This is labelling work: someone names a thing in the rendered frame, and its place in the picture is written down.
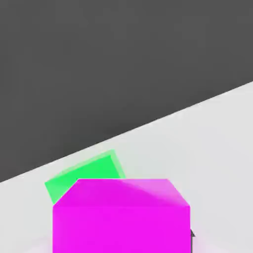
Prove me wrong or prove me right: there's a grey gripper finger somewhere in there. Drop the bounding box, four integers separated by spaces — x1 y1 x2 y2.
190 229 200 253

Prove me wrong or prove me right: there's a small magenta cube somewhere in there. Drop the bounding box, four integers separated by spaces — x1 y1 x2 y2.
52 178 191 253

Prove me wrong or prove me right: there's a small green cube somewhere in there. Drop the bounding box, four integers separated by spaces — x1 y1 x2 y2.
44 149 127 206

